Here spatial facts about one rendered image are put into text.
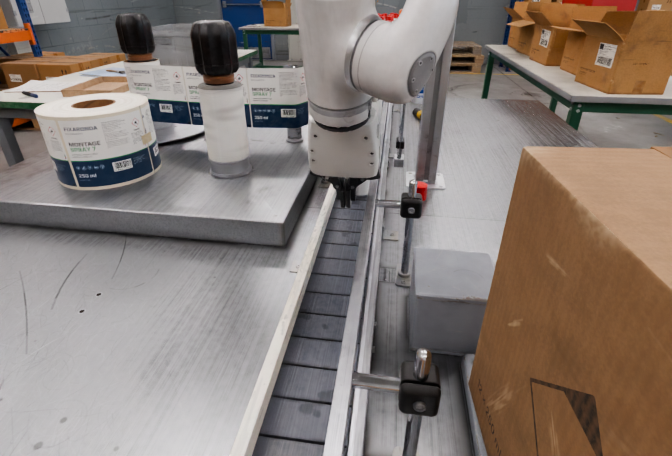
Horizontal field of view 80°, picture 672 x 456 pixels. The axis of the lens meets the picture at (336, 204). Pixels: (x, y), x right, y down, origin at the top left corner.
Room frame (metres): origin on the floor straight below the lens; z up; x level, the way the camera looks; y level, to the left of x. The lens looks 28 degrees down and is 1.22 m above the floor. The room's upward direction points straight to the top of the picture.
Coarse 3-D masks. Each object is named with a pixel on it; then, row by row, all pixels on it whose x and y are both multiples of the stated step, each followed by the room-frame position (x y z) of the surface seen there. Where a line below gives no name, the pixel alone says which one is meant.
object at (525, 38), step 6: (510, 24) 3.54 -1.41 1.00; (516, 24) 3.46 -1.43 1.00; (522, 24) 3.38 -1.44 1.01; (528, 24) 3.31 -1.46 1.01; (534, 24) 3.37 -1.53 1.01; (522, 30) 3.58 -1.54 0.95; (528, 30) 3.46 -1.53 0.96; (522, 36) 3.56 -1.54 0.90; (528, 36) 3.44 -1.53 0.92; (522, 42) 3.53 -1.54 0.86; (528, 42) 3.41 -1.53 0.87; (522, 48) 3.51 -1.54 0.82; (528, 48) 3.38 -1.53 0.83; (528, 54) 3.36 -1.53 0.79
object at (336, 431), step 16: (384, 112) 0.97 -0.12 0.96; (384, 128) 0.86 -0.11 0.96; (368, 192) 0.53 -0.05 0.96; (368, 208) 0.48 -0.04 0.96; (368, 224) 0.44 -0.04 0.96; (368, 240) 0.40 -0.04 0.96; (352, 288) 0.31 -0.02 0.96; (352, 304) 0.29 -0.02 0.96; (352, 320) 0.27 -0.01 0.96; (352, 336) 0.25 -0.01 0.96; (352, 352) 0.23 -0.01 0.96; (352, 368) 0.22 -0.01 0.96; (336, 384) 0.20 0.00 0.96; (336, 400) 0.19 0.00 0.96; (336, 416) 0.18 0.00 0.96; (336, 432) 0.17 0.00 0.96; (336, 448) 0.15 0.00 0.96
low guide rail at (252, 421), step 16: (320, 224) 0.52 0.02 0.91; (320, 240) 0.49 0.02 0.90; (304, 256) 0.43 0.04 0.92; (304, 272) 0.40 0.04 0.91; (304, 288) 0.38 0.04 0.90; (288, 304) 0.34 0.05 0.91; (288, 320) 0.32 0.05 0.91; (288, 336) 0.31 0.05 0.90; (272, 352) 0.27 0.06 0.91; (272, 368) 0.26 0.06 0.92; (256, 384) 0.24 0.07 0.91; (272, 384) 0.25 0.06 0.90; (256, 400) 0.22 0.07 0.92; (256, 416) 0.21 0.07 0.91; (240, 432) 0.19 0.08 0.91; (256, 432) 0.20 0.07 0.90; (240, 448) 0.18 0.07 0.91
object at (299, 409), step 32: (352, 224) 0.57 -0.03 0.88; (320, 256) 0.48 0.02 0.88; (352, 256) 0.48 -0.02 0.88; (320, 288) 0.41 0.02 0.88; (320, 320) 0.35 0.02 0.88; (288, 352) 0.31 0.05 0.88; (320, 352) 0.31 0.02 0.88; (288, 384) 0.27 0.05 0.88; (320, 384) 0.27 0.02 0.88; (288, 416) 0.23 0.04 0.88; (320, 416) 0.23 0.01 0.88; (256, 448) 0.20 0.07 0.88; (288, 448) 0.20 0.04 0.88; (320, 448) 0.20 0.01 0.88
